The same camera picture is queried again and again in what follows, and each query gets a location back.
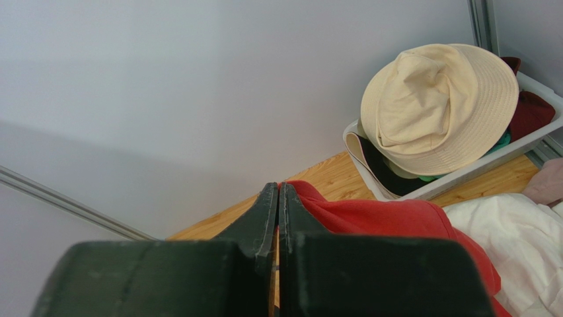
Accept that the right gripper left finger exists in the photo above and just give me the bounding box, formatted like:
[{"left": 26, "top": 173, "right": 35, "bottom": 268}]
[{"left": 32, "top": 183, "right": 279, "bottom": 316}]

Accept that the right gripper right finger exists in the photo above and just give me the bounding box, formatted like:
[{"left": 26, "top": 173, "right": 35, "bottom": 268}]
[{"left": 278, "top": 182, "right": 496, "bottom": 316}]

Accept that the red t-shirt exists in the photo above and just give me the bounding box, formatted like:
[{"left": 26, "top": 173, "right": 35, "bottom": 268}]
[{"left": 288, "top": 180, "right": 511, "bottom": 316}]

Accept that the beige bucket hat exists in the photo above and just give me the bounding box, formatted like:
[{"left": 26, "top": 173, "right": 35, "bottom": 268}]
[{"left": 360, "top": 44, "right": 519, "bottom": 176}]

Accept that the white crumpled shirt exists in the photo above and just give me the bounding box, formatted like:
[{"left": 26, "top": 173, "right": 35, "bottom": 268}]
[{"left": 444, "top": 194, "right": 562, "bottom": 316}]

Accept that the pink garment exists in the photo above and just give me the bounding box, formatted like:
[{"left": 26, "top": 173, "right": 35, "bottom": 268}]
[{"left": 522, "top": 158, "right": 562, "bottom": 206}]

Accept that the dark red garment in basket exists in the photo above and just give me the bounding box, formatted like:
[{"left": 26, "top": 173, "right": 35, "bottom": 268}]
[{"left": 500, "top": 56, "right": 557, "bottom": 143}]

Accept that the white perforated plastic basket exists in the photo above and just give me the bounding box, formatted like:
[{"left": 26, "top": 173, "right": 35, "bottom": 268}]
[{"left": 343, "top": 73, "right": 562, "bottom": 201}]

